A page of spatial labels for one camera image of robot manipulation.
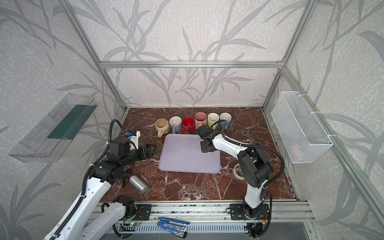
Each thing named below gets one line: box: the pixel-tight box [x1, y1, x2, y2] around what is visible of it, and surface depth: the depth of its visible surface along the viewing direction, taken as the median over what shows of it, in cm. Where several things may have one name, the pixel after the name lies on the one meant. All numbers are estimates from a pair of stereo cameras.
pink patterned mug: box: [194, 111, 207, 130], surface depth 104 cm
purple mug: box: [169, 115, 183, 134], surface depth 104 cm
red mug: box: [182, 116, 195, 133], surface depth 104 cm
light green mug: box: [207, 112, 220, 131], surface depth 105 cm
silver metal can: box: [129, 175, 149, 194], surface depth 82 cm
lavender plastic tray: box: [158, 133, 222, 174], surface depth 95 cm
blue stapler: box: [157, 217, 190, 239], surface depth 70 cm
